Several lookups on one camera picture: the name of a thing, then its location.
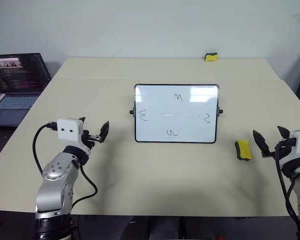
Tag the small black-framed whiteboard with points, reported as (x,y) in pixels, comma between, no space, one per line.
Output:
(176,115)

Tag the open dark laptop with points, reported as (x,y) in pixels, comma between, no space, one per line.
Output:
(17,82)

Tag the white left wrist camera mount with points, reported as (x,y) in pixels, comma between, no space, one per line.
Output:
(68,131)

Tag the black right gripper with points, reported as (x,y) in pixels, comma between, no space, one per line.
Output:
(285,145)

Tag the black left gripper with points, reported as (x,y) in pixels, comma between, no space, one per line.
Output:
(88,142)

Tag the yellow and black eraser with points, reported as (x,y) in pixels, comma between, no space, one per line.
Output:
(245,150)
(211,57)

